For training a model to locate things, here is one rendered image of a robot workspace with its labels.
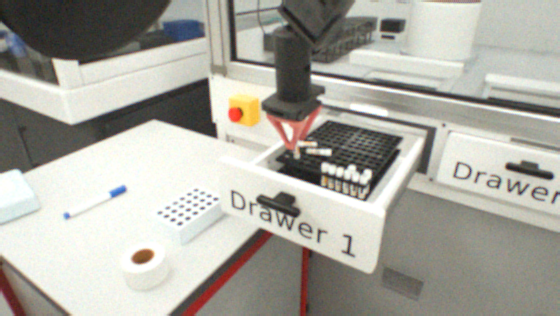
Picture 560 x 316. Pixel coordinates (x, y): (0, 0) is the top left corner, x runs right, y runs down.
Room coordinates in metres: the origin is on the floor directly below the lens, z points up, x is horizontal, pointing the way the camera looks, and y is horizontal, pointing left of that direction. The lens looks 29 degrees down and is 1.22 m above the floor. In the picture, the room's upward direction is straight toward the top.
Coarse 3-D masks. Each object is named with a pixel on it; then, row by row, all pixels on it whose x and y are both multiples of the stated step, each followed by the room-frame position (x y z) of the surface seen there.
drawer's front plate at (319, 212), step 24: (240, 168) 0.50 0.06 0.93; (240, 192) 0.50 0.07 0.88; (264, 192) 0.48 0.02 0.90; (288, 192) 0.45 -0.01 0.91; (312, 192) 0.43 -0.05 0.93; (240, 216) 0.51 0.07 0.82; (264, 216) 0.48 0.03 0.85; (288, 216) 0.45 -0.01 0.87; (312, 216) 0.43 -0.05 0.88; (336, 216) 0.41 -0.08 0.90; (360, 216) 0.39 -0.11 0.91; (384, 216) 0.39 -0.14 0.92; (312, 240) 0.43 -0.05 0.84; (336, 240) 0.41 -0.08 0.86; (360, 240) 0.39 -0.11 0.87; (360, 264) 0.39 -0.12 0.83
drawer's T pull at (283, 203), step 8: (280, 192) 0.45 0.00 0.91; (256, 200) 0.44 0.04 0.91; (264, 200) 0.43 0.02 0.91; (272, 200) 0.43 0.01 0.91; (280, 200) 0.43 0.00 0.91; (288, 200) 0.43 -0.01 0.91; (272, 208) 0.43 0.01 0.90; (280, 208) 0.42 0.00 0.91; (288, 208) 0.41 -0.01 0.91; (296, 208) 0.41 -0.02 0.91; (296, 216) 0.40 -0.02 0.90
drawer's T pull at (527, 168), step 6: (510, 162) 0.55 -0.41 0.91; (522, 162) 0.55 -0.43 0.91; (528, 162) 0.55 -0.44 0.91; (534, 162) 0.55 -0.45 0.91; (510, 168) 0.54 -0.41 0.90; (516, 168) 0.53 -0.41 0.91; (522, 168) 0.53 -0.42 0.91; (528, 168) 0.53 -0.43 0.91; (534, 168) 0.52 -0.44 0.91; (528, 174) 0.52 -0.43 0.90; (534, 174) 0.52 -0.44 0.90; (540, 174) 0.51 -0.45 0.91; (546, 174) 0.51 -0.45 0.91; (552, 174) 0.51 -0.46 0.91
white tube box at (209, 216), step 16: (192, 192) 0.62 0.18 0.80; (208, 192) 0.62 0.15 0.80; (160, 208) 0.56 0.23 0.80; (176, 208) 0.56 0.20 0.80; (192, 208) 0.57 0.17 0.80; (208, 208) 0.56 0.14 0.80; (160, 224) 0.53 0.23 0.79; (176, 224) 0.52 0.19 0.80; (192, 224) 0.53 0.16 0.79; (208, 224) 0.56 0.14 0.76; (176, 240) 0.51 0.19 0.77
